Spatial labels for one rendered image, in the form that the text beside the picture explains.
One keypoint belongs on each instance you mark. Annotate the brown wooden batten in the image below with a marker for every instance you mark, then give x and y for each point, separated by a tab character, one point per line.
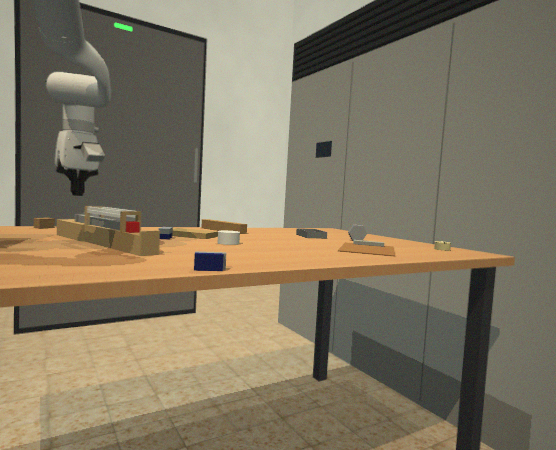
224	226

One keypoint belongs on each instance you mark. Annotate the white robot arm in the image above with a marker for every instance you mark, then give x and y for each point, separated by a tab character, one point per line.
61	28

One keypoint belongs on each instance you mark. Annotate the short grey cylinder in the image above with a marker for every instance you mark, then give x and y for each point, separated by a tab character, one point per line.
228	237

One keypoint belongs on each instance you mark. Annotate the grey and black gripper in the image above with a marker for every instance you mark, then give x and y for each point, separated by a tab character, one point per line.
73	159

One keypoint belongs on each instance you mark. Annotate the small brown wooden block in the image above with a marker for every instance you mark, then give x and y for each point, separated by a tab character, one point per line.
42	223

